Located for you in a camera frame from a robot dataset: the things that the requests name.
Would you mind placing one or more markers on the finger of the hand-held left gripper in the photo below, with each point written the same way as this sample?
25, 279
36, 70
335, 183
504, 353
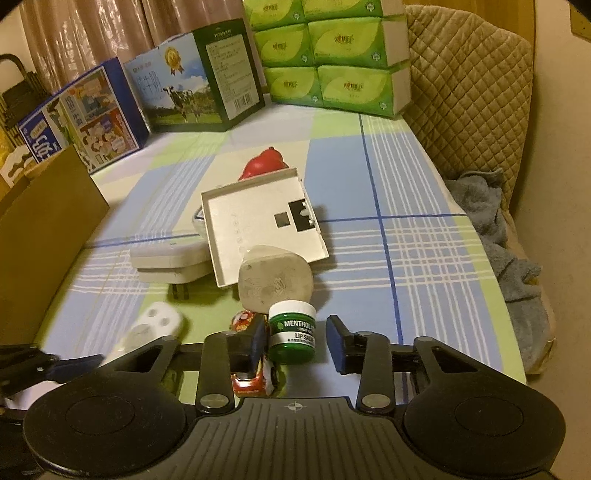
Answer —
32, 357

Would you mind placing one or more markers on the red toy car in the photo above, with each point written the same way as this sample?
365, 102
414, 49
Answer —
253, 384

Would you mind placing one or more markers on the red plastic toy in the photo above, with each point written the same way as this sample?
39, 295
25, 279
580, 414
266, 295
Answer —
261, 164

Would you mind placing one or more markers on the grey blue towel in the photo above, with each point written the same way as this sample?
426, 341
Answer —
489, 207

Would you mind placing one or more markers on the cow print milk carton box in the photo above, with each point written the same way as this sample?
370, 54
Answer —
184, 92

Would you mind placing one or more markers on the stack of green tissue packs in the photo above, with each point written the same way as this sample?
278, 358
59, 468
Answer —
323, 46

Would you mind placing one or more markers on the beige curtain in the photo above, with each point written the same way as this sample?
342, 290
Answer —
92, 27

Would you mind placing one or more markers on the brown cardboard box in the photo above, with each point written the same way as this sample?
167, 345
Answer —
41, 230

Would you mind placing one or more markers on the green lip balm jar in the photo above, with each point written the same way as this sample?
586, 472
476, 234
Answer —
292, 323

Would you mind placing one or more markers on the white remote control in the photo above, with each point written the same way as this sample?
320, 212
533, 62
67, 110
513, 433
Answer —
157, 321

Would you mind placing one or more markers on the plaid bed sheet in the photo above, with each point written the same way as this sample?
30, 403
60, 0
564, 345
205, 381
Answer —
369, 277

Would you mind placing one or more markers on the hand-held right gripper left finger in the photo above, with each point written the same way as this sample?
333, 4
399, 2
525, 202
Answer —
259, 334

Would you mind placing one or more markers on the beige quilted chair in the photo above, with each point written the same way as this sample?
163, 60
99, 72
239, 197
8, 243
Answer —
471, 92

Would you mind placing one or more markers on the white square plastic tray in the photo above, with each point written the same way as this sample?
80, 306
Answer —
249, 217

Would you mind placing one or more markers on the yellow printed box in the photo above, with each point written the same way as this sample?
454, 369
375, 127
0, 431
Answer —
14, 161

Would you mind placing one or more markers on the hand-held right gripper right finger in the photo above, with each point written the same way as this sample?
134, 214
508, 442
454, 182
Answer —
336, 341

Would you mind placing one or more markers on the blue printed carton box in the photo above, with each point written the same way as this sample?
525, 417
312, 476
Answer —
92, 120

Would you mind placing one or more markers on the white power adapter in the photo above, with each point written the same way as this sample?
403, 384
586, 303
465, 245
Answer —
166, 261

